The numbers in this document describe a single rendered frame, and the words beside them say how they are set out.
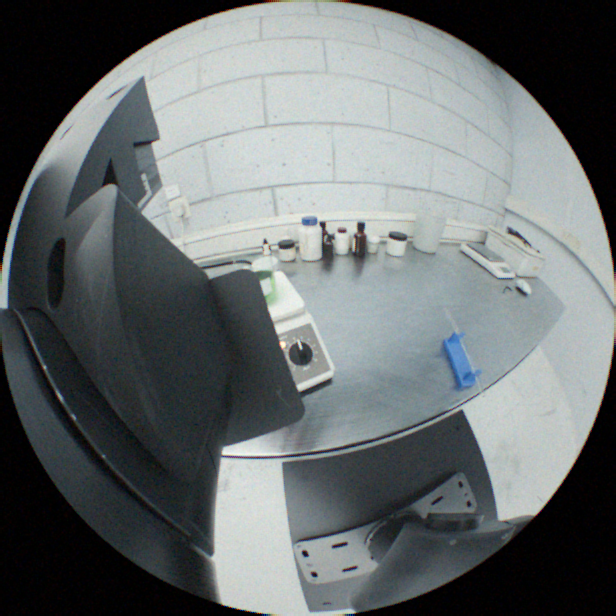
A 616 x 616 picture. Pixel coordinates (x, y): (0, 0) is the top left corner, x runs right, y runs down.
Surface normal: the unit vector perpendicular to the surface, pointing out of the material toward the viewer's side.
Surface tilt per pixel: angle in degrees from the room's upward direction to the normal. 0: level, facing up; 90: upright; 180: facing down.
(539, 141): 90
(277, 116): 90
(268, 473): 0
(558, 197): 90
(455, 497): 2
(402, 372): 0
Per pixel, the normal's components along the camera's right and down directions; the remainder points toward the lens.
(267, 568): -0.06, -0.75
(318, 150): 0.13, 0.64
